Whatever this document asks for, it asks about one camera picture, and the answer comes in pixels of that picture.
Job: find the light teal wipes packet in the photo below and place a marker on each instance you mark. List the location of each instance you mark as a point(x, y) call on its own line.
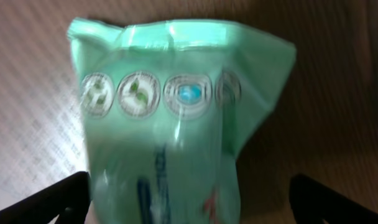
point(167, 108)

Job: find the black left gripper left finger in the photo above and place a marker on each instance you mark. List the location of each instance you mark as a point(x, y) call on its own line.
point(67, 200)

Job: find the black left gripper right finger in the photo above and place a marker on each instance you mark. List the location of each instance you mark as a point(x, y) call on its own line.
point(313, 202)

